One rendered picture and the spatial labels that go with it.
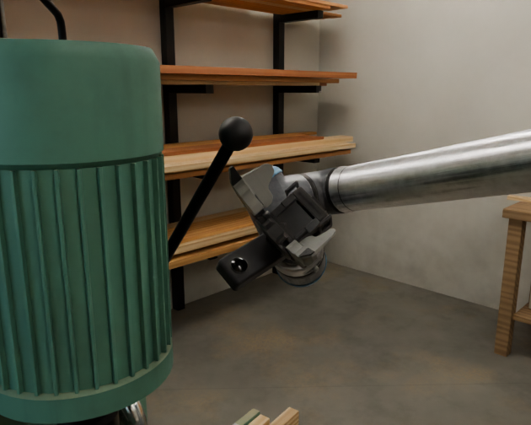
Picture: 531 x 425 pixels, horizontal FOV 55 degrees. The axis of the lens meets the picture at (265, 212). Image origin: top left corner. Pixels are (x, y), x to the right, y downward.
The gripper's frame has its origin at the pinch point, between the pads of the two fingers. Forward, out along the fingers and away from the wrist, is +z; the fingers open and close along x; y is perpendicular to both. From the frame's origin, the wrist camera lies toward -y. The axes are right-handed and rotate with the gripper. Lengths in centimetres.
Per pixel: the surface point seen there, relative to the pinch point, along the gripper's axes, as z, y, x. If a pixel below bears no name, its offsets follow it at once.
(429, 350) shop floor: -262, 42, 40
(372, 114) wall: -305, 145, -107
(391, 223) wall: -337, 102, -40
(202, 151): -203, 19, -122
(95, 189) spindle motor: 22.1, -10.8, -3.1
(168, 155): -186, 3, -124
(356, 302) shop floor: -316, 37, -12
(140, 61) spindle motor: 23.9, -1.5, -8.4
